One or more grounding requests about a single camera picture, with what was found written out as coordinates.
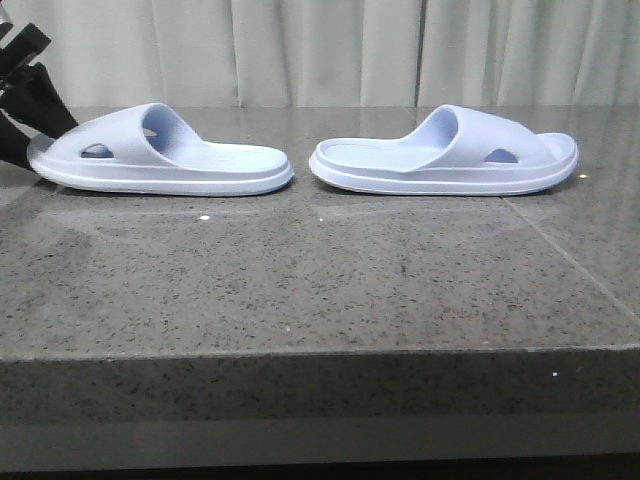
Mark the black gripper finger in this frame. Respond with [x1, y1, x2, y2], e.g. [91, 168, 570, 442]
[9, 63, 78, 139]
[0, 112, 30, 168]

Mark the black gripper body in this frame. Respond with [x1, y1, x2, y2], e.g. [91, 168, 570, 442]
[1, 23, 51, 90]

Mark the light blue slipper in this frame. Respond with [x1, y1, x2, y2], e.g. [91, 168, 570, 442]
[27, 103, 294, 197]
[309, 105, 579, 196]

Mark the pale green curtain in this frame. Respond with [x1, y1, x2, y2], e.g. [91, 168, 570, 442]
[5, 1, 639, 107]

